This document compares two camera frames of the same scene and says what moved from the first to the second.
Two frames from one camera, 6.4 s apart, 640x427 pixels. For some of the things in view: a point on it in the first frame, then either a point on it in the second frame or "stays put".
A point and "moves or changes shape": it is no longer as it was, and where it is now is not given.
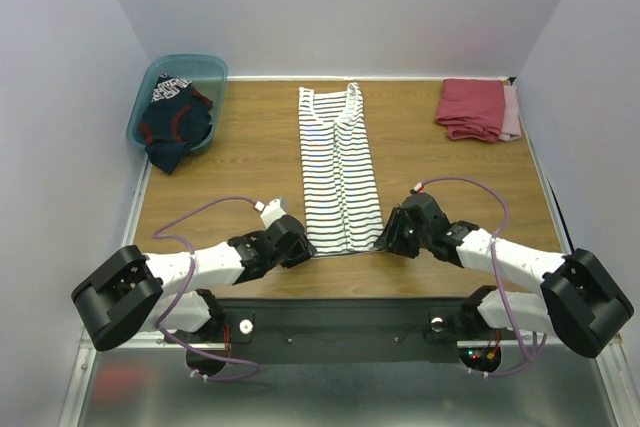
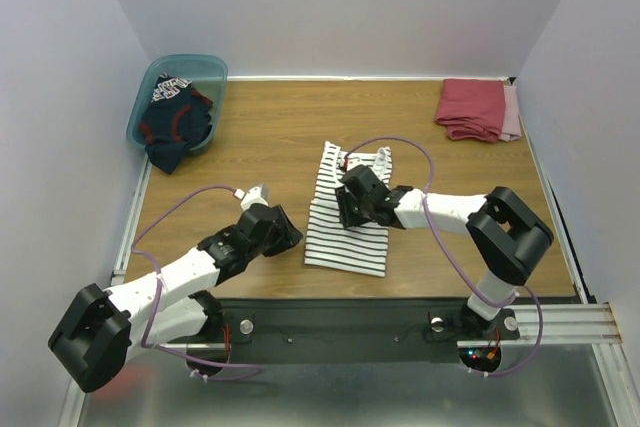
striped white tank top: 338,175 moves or changes shape
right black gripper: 396,233 -> 350,204
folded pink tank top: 511,117 stays put
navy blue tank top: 174,116 stays put
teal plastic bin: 206,72 stays put
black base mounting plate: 350,330 stays put
